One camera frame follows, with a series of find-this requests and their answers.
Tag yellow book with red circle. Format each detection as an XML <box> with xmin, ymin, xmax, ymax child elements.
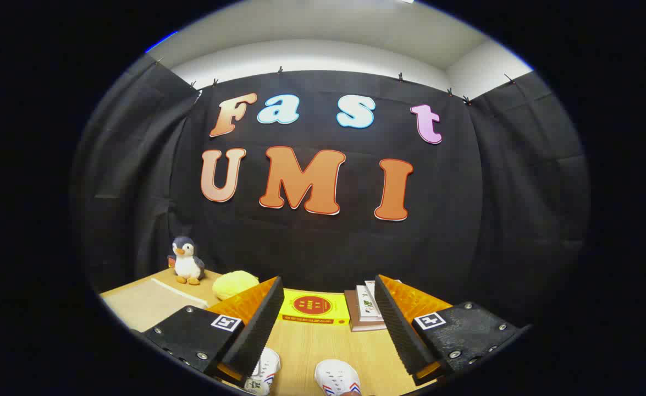
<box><xmin>278</xmin><ymin>290</ymin><xmax>351</xmax><ymax>326</ymax></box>

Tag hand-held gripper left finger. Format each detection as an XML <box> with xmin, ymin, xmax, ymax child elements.
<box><xmin>142</xmin><ymin>276</ymin><xmax>285</xmax><ymax>386</ymax></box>

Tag white book with illustrated cover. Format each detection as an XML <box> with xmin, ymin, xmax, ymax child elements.
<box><xmin>363</xmin><ymin>279</ymin><xmax>383</xmax><ymax>318</ymax></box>

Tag yellow round plush toy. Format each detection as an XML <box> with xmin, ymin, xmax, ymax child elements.
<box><xmin>212</xmin><ymin>270</ymin><xmax>260</xmax><ymax>301</ymax></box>

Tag brown book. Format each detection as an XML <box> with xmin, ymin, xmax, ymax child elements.
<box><xmin>344</xmin><ymin>290</ymin><xmax>388</xmax><ymax>332</ymax></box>

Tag beige fabric storage box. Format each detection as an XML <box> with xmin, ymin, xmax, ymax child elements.
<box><xmin>98</xmin><ymin>278</ymin><xmax>209</xmax><ymax>333</ymax></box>

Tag white canvas shoe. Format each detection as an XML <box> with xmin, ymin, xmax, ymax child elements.
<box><xmin>314</xmin><ymin>359</ymin><xmax>362</xmax><ymax>396</ymax></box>
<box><xmin>244</xmin><ymin>346</ymin><xmax>282</xmax><ymax>396</ymax></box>

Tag penguin plush toy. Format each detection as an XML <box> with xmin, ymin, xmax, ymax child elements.
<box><xmin>168</xmin><ymin>236</ymin><xmax>206</xmax><ymax>285</ymax></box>

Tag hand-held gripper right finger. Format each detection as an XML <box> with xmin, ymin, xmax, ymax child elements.
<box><xmin>374</xmin><ymin>274</ymin><xmax>532</xmax><ymax>386</ymax></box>

